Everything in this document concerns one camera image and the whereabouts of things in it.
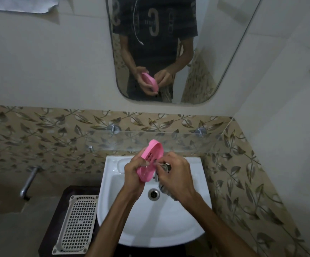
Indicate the person's left hand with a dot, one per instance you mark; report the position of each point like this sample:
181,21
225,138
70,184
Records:
132,179

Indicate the person's right hand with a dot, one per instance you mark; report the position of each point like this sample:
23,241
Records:
179,179

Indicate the checkered cleaning cloth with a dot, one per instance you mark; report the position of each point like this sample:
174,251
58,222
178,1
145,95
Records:
165,191

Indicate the pink soap dish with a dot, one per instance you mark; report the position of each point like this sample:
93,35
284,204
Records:
155,149

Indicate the white wash basin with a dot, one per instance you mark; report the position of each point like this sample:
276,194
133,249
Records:
149,224

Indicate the person's right forearm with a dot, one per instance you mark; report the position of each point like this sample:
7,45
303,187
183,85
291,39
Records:
219,230

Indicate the person's left forearm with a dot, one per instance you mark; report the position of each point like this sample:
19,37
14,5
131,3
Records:
115,227

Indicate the chrome basin faucet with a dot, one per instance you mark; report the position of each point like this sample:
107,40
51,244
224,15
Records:
156,177

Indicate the metal sink drain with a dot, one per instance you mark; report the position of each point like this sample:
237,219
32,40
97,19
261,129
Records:
154,194

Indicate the clear glass shelf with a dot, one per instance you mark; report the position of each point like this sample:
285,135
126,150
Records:
192,143

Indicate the white plastic perforated basket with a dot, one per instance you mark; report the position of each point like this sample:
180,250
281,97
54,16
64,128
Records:
76,224

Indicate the dark stool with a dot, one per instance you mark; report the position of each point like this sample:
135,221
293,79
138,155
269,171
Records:
56,211

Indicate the torn white paper sheet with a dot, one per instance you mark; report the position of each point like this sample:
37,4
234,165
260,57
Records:
18,3

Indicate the chrome shelf mount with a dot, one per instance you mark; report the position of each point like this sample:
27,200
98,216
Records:
201,132
113,129

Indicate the chrome wall tap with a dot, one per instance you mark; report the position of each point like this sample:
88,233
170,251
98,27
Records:
29,182

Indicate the rounded wall mirror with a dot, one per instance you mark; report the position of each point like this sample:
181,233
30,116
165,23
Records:
224,37

